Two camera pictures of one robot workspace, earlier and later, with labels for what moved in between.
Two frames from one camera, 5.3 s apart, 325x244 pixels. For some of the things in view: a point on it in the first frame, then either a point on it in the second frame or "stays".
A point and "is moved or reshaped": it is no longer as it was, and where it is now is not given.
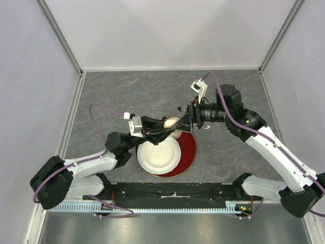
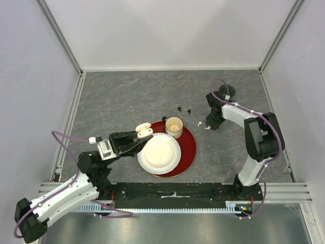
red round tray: x=188 y=147 stays
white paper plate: x=159 y=159 stays
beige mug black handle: x=168 y=123 stays
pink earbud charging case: x=170 y=121 is moved or reshaped
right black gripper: x=191 y=115 → x=215 y=125
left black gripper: x=153 y=129 → x=124 y=144
